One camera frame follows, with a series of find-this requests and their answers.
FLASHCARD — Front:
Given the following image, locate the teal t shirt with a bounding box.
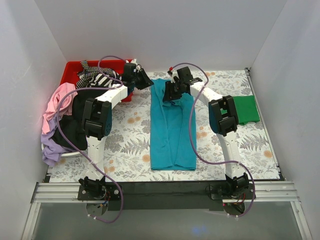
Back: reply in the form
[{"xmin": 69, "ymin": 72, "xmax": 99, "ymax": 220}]
[{"xmin": 150, "ymin": 78, "xmax": 197, "ymax": 171}]

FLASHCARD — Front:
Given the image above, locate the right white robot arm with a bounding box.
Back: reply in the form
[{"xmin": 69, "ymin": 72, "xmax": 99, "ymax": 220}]
[{"xmin": 163, "ymin": 66, "xmax": 251, "ymax": 199}]

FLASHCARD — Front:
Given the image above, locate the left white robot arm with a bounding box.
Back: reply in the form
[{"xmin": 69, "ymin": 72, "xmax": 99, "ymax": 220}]
[{"xmin": 79, "ymin": 59, "xmax": 153, "ymax": 200}]

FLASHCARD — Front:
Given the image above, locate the black white striped shirt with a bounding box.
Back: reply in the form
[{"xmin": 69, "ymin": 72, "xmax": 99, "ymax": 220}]
[{"xmin": 75, "ymin": 60, "xmax": 122, "ymax": 89}]

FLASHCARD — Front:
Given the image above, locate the red plastic bin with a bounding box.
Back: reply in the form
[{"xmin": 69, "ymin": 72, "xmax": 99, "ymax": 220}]
[{"xmin": 60, "ymin": 60, "xmax": 133, "ymax": 104}]

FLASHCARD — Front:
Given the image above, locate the green folded t shirt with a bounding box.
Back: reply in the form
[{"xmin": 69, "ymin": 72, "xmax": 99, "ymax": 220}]
[{"xmin": 233, "ymin": 95, "xmax": 260, "ymax": 125}]

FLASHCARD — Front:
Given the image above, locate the pink t shirt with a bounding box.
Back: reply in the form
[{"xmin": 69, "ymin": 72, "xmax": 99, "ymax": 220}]
[{"xmin": 42, "ymin": 82, "xmax": 78, "ymax": 135}]

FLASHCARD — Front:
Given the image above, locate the black t shirt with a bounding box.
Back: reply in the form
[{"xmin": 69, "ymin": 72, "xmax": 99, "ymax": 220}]
[{"xmin": 52, "ymin": 95, "xmax": 112, "ymax": 152}]

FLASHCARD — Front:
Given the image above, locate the lavender t shirt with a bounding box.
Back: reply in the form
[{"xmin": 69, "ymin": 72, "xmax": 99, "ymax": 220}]
[{"xmin": 40, "ymin": 114, "xmax": 67, "ymax": 167}]

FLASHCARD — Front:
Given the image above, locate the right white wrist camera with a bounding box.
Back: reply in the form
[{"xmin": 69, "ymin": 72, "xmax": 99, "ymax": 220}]
[{"xmin": 167, "ymin": 67, "xmax": 179, "ymax": 83}]

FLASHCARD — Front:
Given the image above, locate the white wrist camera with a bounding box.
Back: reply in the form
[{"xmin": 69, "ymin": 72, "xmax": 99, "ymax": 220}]
[
  {"xmin": 167, "ymin": 67, "xmax": 179, "ymax": 83},
  {"xmin": 130, "ymin": 58, "xmax": 142, "ymax": 73}
]

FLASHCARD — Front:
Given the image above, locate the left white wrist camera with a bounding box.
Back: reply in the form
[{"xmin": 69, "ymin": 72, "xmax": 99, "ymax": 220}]
[{"xmin": 130, "ymin": 58, "xmax": 142, "ymax": 73}]

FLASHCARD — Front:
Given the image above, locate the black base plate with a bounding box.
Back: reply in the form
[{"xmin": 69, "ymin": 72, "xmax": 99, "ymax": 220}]
[{"xmin": 77, "ymin": 180, "xmax": 254, "ymax": 211}]

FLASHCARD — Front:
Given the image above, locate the aluminium mounting rail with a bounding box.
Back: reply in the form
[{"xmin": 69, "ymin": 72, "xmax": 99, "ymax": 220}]
[{"xmin": 31, "ymin": 181, "xmax": 300, "ymax": 203}]

